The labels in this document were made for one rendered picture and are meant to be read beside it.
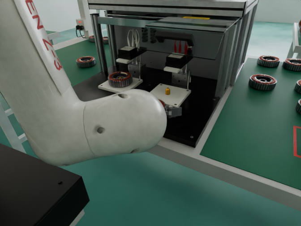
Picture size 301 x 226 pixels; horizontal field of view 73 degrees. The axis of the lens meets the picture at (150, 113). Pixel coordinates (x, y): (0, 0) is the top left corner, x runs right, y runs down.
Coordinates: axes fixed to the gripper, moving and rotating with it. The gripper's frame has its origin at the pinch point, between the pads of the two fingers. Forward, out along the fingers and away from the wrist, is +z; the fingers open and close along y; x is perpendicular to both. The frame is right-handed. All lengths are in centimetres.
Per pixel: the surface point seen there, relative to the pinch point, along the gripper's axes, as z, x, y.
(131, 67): 33.9, 19.3, -12.3
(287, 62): 47, 24, 70
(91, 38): 97, 52, -56
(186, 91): 17.9, 6.8, 13.9
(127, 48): 23.9, 26.2, -12.3
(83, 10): 101, 76, -65
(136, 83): 24.8, 10.8, -8.5
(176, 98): 12.9, 3.9, 9.4
